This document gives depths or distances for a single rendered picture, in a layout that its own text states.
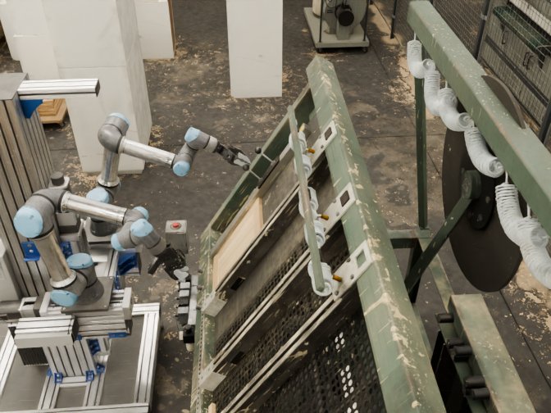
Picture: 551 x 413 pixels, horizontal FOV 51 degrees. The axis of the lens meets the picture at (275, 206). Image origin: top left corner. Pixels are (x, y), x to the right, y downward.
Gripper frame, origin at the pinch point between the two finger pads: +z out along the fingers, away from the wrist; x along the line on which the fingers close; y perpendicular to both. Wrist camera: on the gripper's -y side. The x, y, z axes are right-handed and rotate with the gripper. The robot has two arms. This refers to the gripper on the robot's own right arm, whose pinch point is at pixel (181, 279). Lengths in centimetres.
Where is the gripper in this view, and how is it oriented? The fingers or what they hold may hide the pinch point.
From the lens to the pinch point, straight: 258.5
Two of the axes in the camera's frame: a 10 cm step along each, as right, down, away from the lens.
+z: 4.6, 6.8, 5.7
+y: 8.8, -4.0, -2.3
